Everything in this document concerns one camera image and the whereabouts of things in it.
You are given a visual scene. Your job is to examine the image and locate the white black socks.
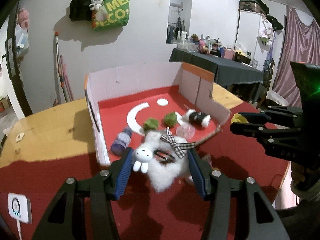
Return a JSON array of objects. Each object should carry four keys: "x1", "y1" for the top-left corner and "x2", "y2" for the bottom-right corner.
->
[{"x1": 183, "y1": 109, "x2": 211, "y2": 128}]

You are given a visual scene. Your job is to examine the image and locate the pink curtain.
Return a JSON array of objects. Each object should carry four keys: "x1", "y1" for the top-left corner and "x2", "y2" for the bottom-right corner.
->
[{"x1": 273, "y1": 6, "x2": 319, "y2": 107}]

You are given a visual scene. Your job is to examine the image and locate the wall mirror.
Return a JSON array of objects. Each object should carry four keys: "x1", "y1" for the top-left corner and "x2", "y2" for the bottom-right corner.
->
[{"x1": 167, "y1": 0, "x2": 193, "y2": 44}]

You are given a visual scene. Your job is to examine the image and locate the green tote bag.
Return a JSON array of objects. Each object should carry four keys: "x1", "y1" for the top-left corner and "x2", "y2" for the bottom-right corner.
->
[{"x1": 92, "y1": 0, "x2": 130, "y2": 31}]

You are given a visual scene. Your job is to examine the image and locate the black hanging bag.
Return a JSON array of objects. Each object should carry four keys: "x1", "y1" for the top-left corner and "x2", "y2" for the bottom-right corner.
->
[{"x1": 69, "y1": 0, "x2": 92, "y2": 21}]

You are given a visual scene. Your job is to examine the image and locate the white fluffy bunny hair clip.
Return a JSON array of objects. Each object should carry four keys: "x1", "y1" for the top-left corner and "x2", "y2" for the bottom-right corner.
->
[{"x1": 132, "y1": 128, "x2": 195, "y2": 193}]

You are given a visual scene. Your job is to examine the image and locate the white charger cable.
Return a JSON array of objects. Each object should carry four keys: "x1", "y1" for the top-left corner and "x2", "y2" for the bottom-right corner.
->
[{"x1": 15, "y1": 219, "x2": 23, "y2": 240}]

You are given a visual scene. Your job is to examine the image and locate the white square charger device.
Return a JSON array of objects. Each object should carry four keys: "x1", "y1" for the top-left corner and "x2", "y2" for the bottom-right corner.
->
[{"x1": 8, "y1": 193, "x2": 32, "y2": 224}]

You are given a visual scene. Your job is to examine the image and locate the clear plastic small box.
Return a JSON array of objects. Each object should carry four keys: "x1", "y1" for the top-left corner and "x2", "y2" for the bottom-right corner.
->
[{"x1": 176, "y1": 124, "x2": 195, "y2": 140}]

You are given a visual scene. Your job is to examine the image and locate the dark cloth side table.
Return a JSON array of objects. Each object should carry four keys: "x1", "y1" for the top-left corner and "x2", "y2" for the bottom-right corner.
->
[{"x1": 169, "y1": 48, "x2": 263, "y2": 87}]

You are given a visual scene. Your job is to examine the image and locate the mop handle pole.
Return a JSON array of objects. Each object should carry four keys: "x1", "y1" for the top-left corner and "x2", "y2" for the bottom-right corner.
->
[{"x1": 54, "y1": 31, "x2": 74, "y2": 102}]

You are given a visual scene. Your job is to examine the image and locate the orange cardboard box tray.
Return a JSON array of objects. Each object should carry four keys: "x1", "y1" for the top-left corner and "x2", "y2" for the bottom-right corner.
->
[{"x1": 84, "y1": 62, "x2": 231, "y2": 166}]

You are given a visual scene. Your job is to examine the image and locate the white wardrobe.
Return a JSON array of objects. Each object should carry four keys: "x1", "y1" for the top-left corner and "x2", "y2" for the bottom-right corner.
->
[{"x1": 235, "y1": 0, "x2": 284, "y2": 71}]

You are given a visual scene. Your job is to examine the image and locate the dark blue ink bottle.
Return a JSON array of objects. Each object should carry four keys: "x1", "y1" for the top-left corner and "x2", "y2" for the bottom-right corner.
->
[{"x1": 111, "y1": 126, "x2": 132, "y2": 156}]

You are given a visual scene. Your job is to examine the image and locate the red knitted table cloth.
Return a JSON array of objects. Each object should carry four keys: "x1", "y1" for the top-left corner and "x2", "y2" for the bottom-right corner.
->
[{"x1": 0, "y1": 102, "x2": 291, "y2": 240}]

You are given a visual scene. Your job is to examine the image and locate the white plush keychain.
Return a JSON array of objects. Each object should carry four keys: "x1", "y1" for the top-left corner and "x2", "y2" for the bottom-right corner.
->
[{"x1": 89, "y1": 0, "x2": 103, "y2": 11}]

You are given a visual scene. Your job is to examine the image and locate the yellow pink doll figure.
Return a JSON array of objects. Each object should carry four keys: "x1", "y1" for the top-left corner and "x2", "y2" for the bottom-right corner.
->
[{"x1": 185, "y1": 154, "x2": 212, "y2": 185}]

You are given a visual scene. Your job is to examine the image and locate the black door frame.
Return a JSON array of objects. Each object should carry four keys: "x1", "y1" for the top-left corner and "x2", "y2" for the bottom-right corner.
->
[{"x1": 5, "y1": 2, "x2": 33, "y2": 119}]

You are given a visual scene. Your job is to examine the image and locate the pink plush toy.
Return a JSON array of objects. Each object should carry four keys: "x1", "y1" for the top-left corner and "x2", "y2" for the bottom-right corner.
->
[{"x1": 17, "y1": 8, "x2": 30, "y2": 31}]

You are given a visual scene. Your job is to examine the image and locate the yellow bottle cap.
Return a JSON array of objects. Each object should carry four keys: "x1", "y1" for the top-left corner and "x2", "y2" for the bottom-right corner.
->
[{"x1": 231, "y1": 113, "x2": 249, "y2": 124}]

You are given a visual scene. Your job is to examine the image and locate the small tag on table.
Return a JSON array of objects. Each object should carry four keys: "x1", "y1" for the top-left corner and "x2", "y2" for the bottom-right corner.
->
[{"x1": 15, "y1": 132, "x2": 25, "y2": 142}]

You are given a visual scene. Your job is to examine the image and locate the green scrunchie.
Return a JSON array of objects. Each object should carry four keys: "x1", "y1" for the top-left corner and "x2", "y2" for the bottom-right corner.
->
[
  {"x1": 163, "y1": 112, "x2": 177, "y2": 128},
  {"x1": 143, "y1": 118, "x2": 159, "y2": 133}
]

